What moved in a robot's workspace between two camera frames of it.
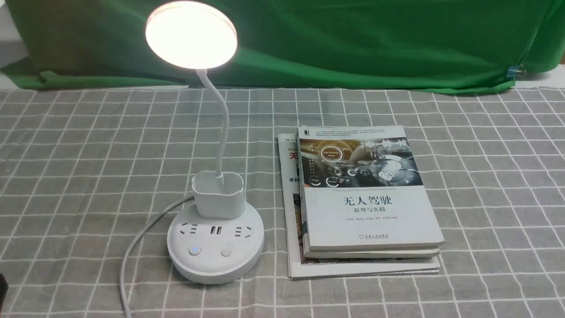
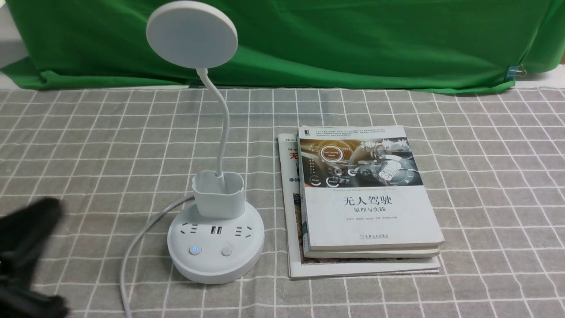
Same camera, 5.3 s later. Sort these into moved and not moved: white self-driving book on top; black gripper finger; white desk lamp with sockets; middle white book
Moved: black gripper finger
Not moved: white self-driving book on top; white desk lamp with sockets; middle white book
